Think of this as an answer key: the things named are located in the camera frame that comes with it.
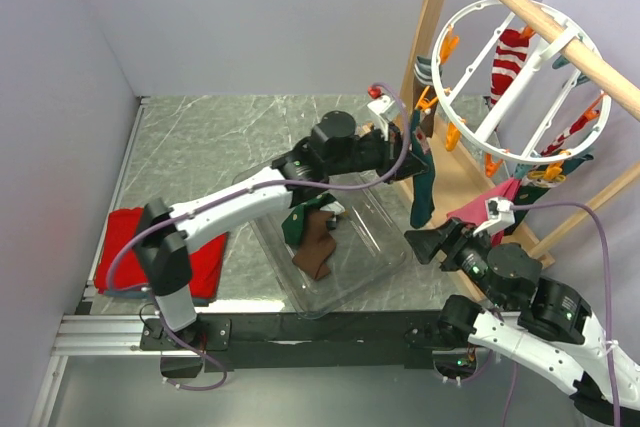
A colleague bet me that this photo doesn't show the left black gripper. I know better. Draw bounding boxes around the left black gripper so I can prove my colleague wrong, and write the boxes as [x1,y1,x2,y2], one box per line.
[327,123,430,186]

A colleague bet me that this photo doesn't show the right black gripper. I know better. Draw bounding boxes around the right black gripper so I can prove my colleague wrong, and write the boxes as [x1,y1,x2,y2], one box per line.
[401,213,509,307]

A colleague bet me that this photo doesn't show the teal santa sock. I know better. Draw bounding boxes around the teal santa sock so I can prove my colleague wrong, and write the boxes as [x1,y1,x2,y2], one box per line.
[410,110,435,229]

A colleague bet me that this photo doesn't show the brown sock grey cuff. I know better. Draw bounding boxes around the brown sock grey cuff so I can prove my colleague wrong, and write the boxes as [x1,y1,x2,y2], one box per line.
[292,211,336,281]

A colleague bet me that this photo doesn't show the green dotted duck sock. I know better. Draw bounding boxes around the green dotted duck sock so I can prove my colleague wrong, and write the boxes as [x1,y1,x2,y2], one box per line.
[281,193,346,247]

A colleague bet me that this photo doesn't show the red white striped sock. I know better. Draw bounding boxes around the red white striped sock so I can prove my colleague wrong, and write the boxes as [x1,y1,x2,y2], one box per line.
[489,26,535,108]

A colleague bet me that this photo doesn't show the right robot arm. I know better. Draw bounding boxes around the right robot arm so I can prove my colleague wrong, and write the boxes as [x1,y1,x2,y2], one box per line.
[404,218,639,426]

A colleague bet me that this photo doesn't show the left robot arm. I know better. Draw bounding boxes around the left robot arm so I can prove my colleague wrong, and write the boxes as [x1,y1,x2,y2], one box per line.
[133,111,427,349]

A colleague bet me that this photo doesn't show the white round clip hanger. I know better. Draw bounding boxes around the white round clip hanger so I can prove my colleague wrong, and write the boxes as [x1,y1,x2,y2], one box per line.
[431,0,611,166]

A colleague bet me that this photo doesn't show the pink towel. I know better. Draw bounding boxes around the pink towel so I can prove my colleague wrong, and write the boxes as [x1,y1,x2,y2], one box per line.
[446,178,521,246]

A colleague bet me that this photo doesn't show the clear plastic bin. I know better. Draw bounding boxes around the clear plastic bin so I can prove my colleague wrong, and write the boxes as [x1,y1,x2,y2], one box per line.
[251,189,413,319]

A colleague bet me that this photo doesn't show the red folded cloth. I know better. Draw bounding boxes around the red folded cloth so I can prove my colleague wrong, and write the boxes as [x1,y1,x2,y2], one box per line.
[94,207,229,305]

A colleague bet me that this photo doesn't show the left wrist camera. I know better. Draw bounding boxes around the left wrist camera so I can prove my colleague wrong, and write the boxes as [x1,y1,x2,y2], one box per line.
[367,94,402,130]

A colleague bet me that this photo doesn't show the wooden drying rack frame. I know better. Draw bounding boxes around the wooden drying rack frame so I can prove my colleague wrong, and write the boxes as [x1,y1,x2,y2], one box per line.
[360,0,640,301]

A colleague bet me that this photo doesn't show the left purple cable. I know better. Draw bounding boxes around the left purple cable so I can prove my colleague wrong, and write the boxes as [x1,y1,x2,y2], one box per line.
[105,80,409,392]

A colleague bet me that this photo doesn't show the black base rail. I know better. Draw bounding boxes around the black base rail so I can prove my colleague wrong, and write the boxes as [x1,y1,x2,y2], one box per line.
[138,309,481,378]

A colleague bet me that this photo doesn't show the aluminium frame rail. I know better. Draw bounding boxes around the aluminium frame rail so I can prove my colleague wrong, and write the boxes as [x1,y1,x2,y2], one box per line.
[52,95,217,356]

